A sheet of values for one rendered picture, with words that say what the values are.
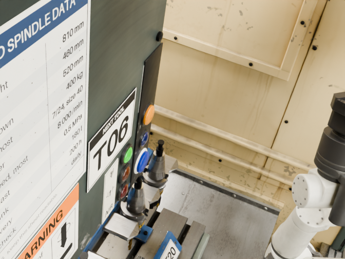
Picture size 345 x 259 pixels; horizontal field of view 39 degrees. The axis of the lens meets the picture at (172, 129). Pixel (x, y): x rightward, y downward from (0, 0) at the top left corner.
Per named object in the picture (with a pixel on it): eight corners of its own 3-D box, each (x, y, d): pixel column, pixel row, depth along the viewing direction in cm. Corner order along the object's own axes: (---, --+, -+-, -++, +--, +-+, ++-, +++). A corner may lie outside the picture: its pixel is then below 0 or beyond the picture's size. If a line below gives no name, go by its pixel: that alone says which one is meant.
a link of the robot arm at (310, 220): (355, 168, 95) (324, 206, 105) (315, 167, 93) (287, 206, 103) (369, 196, 91) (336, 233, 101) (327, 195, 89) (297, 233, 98)
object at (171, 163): (180, 162, 120) (181, 160, 120) (172, 176, 117) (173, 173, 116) (155, 151, 122) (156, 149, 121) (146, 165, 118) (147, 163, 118)
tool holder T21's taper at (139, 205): (132, 194, 108) (135, 173, 104) (149, 203, 107) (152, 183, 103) (120, 206, 105) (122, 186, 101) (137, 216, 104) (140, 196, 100)
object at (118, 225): (142, 225, 105) (143, 223, 104) (132, 244, 101) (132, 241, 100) (114, 213, 106) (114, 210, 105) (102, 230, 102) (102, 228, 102)
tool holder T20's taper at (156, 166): (149, 164, 116) (152, 144, 112) (167, 169, 116) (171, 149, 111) (144, 177, 113) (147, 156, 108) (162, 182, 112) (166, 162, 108)
